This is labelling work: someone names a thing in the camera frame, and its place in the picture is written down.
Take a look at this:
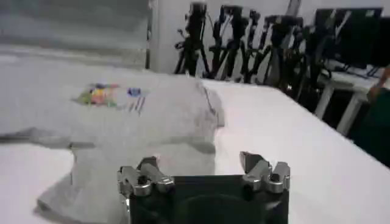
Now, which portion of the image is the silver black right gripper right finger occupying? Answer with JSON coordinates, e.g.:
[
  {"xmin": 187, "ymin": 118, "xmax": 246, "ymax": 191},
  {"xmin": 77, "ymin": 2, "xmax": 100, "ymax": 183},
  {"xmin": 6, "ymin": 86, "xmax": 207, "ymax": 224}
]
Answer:
[{"xmin": 239, "ymin": 151, "xmax": 291, "ymax": 194}]

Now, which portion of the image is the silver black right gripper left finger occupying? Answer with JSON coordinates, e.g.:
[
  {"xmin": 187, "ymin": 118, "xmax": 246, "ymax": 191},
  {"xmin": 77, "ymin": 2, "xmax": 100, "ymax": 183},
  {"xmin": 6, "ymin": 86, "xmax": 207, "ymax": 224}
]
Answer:
[{"xmin": 116, "ymin": 156, "xmax": 176, "ymax": 198}]

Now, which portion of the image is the person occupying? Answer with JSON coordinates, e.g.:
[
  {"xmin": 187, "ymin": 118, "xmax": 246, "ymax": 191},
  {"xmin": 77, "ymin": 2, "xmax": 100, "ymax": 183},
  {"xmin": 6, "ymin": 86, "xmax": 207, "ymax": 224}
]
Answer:
[{"xmin": 355, "ymin": 65, "xmax": 390, "ymax": 168}]

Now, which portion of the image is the white desk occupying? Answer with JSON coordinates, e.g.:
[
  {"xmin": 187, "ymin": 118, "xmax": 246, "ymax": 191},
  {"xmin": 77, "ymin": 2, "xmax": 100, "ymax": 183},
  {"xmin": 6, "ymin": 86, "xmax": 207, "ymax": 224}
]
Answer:
[{"xmin": 313, "ymin": 59, "xmax": 385, "ymax": 137}]

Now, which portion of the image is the white printed t-shirt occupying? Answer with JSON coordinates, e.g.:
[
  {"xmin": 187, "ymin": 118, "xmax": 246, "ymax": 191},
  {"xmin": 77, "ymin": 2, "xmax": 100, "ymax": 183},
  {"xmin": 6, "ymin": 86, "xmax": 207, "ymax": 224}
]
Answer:
[{"xmin": 0, "ymin": 70, "xmax": 225, "ymax": 224}]

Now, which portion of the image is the black computer monitor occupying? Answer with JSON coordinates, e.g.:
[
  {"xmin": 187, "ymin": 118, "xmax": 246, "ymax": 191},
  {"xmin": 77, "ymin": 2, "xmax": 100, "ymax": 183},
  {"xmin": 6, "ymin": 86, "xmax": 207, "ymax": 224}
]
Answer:
[{"xmin": 313, "ymin": 7, "xmax": 390, "ymax": 70}]

